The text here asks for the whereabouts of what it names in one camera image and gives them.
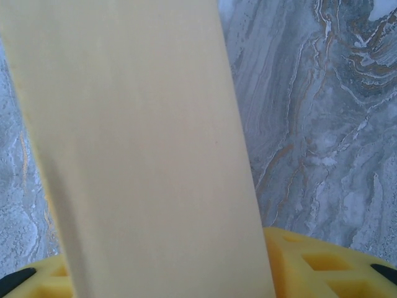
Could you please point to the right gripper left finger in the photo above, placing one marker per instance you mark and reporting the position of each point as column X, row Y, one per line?
column 46, row 282

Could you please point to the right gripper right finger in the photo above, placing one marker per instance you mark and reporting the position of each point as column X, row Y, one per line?
column 325, row 273

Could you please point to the yellow paper box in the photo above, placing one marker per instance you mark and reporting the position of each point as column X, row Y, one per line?
column 139, row 139

